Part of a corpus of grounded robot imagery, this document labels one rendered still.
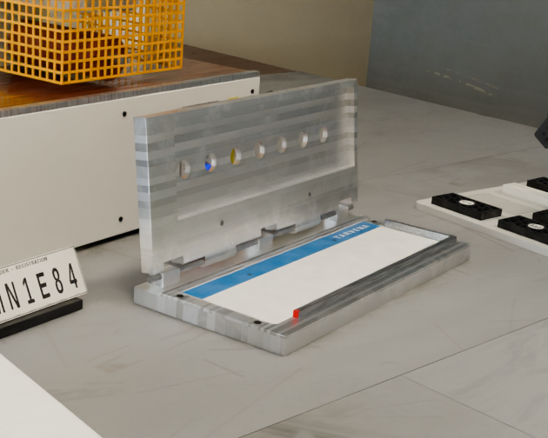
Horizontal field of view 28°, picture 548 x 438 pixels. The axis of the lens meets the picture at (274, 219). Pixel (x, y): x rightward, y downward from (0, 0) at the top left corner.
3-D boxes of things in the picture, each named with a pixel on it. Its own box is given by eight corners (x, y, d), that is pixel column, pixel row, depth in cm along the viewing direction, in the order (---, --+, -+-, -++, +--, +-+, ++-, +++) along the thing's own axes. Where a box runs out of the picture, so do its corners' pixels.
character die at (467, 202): (480, 221, 162) (481, 213, 161) (431, 203, 169) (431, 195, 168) (501, 216, 165) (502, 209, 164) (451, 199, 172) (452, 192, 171)
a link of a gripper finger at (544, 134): (562, 118, 153) (535, 151, 157) (576, 116, 155) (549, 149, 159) (549, 102, 154) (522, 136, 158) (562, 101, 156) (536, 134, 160)
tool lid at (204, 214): (145, 117, 116) (132, 116, 117) (154, 288, 120) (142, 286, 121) (357, 78, 151) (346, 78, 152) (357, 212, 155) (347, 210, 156)
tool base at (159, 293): (284, 356, 112) (286, 323, 111) (133, 302, 123) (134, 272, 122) (469, 259, 147) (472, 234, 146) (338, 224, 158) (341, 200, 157)
